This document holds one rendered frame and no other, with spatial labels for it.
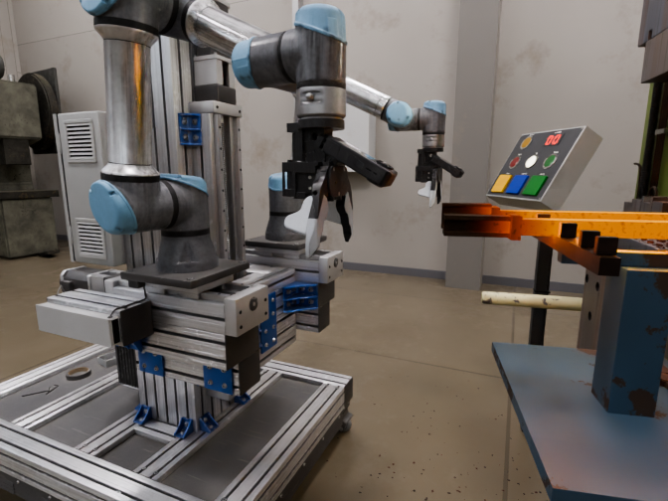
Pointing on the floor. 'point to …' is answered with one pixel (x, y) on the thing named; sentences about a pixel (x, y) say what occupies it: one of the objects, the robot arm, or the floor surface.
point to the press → (30, 101)
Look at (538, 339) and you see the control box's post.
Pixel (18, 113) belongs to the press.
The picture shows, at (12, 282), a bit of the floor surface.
